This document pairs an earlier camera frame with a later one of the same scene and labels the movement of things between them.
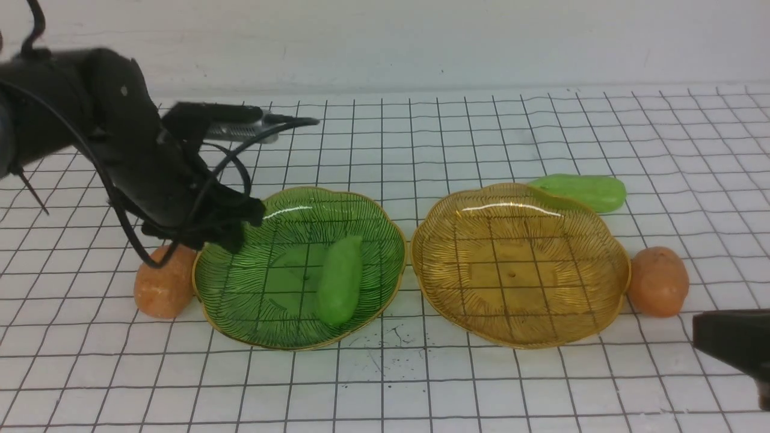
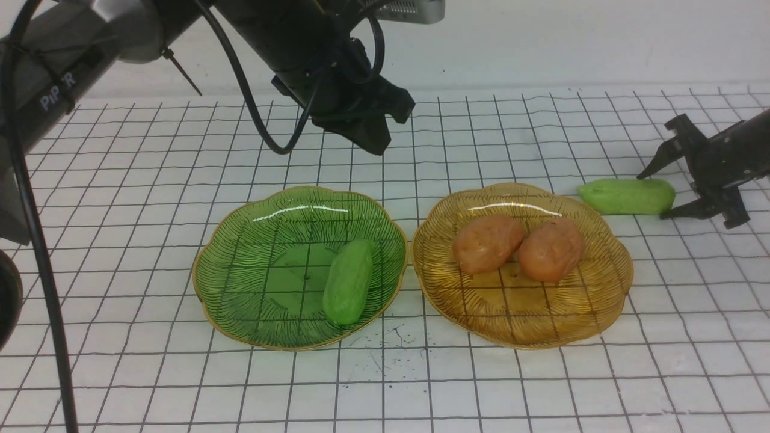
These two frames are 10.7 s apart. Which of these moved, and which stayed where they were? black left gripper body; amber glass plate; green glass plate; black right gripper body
Moved: black right gripper body; black left gripper body
Stayed: green glass plate; amber glass plate
